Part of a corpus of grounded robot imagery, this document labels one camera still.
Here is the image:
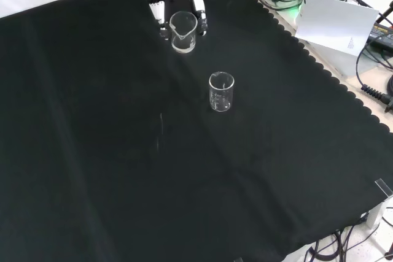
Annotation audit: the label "black bench cloth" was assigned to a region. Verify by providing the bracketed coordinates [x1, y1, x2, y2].
[0, 0, 393, 262]

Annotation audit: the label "black coiled cable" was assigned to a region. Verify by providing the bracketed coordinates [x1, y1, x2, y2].
[355, 36, 393, 112]

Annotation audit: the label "black power adapter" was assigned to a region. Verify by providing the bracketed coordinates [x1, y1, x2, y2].
[366, 19, 393, 50]

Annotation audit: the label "white bench bracket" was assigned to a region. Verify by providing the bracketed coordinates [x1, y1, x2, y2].
[365, 196, 393, 229]

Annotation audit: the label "black tripod rod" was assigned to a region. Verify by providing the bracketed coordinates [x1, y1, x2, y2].
[375, 0, 393, 28]

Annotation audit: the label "clear glass beaker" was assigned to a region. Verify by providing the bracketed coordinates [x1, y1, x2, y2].
[208, 71, 236, 113]
[169, 10, 198, 55]

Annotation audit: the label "black floor cables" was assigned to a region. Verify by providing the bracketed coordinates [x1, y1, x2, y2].
[303, 212, 393, 262]

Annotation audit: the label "pale board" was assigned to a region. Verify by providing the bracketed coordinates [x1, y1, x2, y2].
[294, 0, 380, 58]

